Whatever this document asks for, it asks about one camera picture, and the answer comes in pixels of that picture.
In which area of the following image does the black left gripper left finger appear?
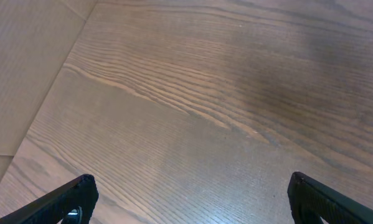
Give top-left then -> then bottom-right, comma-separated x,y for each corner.
0,174 -> 98,224

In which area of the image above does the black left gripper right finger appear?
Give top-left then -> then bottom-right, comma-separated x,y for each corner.
287,172 -> 373,224

